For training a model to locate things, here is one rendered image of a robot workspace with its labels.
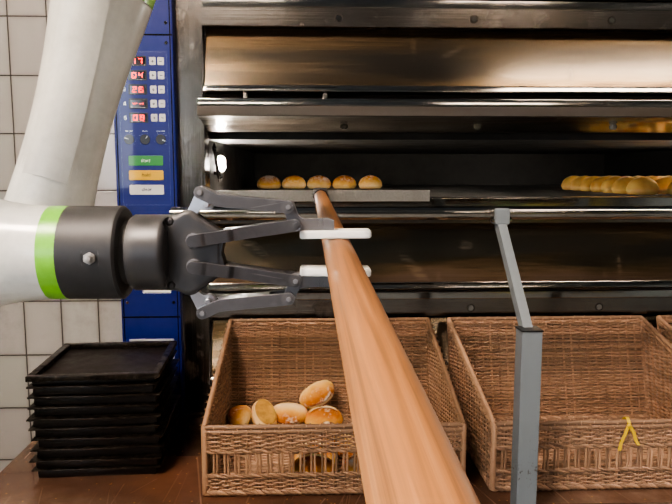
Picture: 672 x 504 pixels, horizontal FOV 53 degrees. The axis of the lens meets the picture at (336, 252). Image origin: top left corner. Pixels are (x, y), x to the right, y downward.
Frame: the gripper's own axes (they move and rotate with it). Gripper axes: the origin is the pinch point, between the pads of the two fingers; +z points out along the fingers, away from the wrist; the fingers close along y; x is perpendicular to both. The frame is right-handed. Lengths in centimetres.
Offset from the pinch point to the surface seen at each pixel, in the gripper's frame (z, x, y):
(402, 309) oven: 23, -116, 30
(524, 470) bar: 39, -56, 49
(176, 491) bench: -31, -69, 59
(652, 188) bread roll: 100, -132, -3
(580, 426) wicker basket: 54, -66, 45
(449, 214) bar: 27, -78, 1
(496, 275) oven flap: 48, -114, 20
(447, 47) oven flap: 34, -118, -41
